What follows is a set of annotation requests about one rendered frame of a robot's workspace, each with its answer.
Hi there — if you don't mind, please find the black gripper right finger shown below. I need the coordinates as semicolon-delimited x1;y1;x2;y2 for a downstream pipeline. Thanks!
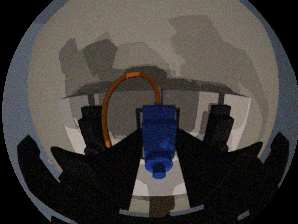
174;128;263;208

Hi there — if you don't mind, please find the blue micro servo with orange cable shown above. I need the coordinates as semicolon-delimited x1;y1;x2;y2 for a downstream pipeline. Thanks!
101;72;177;180

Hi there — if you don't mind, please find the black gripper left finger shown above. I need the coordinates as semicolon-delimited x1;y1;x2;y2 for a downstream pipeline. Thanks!
51;128;144;210

